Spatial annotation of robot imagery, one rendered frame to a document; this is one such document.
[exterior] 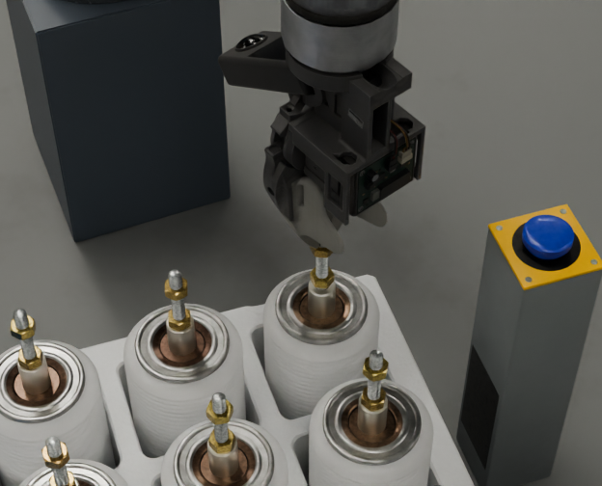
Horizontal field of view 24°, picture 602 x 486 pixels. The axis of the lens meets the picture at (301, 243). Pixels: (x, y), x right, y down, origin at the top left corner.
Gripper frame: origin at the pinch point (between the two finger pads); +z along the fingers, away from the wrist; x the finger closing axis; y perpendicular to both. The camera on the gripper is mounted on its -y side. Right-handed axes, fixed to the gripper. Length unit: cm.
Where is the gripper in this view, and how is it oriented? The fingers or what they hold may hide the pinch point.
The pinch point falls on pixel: (316, 224)
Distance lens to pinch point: 107.7
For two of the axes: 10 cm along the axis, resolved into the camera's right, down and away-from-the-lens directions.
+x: 7.7, -4.8, 4.1
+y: 6.4, 5.9, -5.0
